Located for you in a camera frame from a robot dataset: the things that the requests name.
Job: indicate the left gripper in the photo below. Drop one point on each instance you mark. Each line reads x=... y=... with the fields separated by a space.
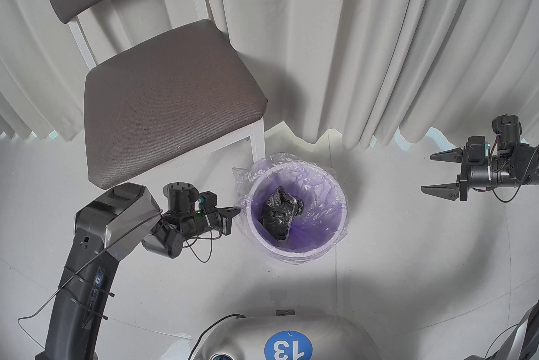
x=214 y=222

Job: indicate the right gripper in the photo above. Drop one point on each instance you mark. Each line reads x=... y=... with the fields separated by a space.
x=480 y=179

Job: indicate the black plastic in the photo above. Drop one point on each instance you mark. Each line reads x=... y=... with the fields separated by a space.
x=280 y=215

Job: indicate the purple plastic bag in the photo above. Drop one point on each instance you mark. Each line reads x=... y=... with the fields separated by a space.
x=320 y=190

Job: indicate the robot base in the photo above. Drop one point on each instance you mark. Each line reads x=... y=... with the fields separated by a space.
x=252 y=337

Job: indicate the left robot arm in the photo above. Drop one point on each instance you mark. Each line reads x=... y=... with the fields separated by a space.
x=118 y=215

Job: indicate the white trash bin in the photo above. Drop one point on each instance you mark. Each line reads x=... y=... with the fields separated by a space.
x=294 y=254

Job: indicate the grey padded white chair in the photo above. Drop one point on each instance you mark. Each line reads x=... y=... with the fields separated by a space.
x=168 y=97

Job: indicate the white curtain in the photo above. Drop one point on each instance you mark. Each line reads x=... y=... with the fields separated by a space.
x=379 y=34

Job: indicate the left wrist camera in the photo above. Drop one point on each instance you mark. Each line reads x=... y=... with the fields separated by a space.
x=209 y=200

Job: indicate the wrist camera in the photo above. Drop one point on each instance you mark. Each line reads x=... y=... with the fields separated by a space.
x=209 y=200
x=478 y=148

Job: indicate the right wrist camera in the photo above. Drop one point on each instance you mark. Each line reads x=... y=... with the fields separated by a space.
x=478 y=148

